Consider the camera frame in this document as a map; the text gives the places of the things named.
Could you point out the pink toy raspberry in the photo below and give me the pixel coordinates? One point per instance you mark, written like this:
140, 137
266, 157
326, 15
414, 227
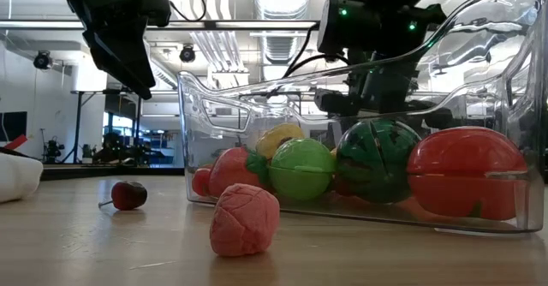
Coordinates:
244, 219

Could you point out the dark red toy cherry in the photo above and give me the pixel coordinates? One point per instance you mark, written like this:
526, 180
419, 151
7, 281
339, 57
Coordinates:
128, 195

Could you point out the yellow toy bell pepper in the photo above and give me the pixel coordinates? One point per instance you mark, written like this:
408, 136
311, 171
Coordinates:
278, 136

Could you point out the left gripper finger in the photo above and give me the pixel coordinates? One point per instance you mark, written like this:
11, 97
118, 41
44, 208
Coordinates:
137, 55
120, 74

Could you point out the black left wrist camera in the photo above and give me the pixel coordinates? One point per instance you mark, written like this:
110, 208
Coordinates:
156, 7

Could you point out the large red toy tomato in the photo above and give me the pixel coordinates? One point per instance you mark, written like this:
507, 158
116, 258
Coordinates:
466, 179

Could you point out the black wall monitor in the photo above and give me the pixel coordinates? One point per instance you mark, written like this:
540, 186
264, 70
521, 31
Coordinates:
13, 125

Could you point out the red toy strawberry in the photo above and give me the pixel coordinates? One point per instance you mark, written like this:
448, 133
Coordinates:
233, 172

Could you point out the white folded cloth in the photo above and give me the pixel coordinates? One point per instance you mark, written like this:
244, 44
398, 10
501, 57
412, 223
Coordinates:
17, 176

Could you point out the green toy lime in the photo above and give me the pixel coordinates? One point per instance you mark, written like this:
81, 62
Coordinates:
301, 170

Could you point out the clear plastic container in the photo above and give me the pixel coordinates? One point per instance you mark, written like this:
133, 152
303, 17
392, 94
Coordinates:
526, 106

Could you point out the red plastic piece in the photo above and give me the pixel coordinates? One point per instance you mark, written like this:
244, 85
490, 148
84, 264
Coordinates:
16, 142

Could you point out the black metal stand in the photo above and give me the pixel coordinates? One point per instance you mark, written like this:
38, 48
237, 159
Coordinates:
79, 119

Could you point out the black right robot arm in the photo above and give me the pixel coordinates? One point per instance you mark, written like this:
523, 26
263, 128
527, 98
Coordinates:
347, 33

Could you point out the toy watermelon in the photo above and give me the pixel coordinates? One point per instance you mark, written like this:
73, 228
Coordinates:
377, 162

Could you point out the small red toy berry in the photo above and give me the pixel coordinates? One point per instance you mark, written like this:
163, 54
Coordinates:
200, 183

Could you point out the black background robot arm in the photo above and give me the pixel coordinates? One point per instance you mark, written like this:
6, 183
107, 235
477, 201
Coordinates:
53, 147
113, 144

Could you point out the black ceiling spotlight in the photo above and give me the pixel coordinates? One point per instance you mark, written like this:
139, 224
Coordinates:
43, 60
187, 54

